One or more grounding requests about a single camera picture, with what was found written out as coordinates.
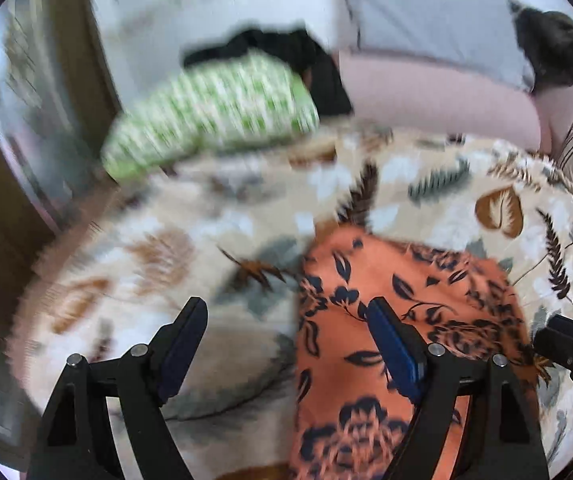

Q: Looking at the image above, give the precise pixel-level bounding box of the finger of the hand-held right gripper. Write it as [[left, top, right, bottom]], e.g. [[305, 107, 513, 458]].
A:
[[533, 312, 573, 411]]

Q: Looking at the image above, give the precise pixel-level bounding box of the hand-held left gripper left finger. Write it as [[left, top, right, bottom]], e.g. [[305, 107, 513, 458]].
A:
[[26, 296, 210, 480]]

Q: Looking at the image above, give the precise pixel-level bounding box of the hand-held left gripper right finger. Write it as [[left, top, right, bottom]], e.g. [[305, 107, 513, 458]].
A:
[[366, 296, 549, 480]]

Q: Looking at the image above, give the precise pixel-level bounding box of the orange floral cloth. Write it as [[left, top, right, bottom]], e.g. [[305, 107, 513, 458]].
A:
[[289, 227, 542, 480]]

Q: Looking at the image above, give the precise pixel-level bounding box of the leaf print blanket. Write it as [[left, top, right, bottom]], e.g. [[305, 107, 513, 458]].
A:
[[9, 125, 573, 480]]

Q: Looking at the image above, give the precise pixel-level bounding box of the green patterned pillow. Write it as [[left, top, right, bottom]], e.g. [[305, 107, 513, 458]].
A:
[[101, 52, 319, 181]]

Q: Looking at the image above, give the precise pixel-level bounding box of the pink pillow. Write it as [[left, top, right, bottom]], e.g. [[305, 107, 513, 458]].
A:
[[336, 50, 573, 156]]

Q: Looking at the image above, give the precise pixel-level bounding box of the black garment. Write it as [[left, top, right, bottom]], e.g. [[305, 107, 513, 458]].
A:
[[181, 22, 354, 118]]

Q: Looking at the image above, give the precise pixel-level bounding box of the dark furry cloth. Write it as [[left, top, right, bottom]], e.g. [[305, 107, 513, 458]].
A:
[[509, 0, 573, 96]]

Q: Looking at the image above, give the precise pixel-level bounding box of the grey pillow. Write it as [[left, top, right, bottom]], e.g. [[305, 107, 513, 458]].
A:
[[339, 0, 537, 93]]

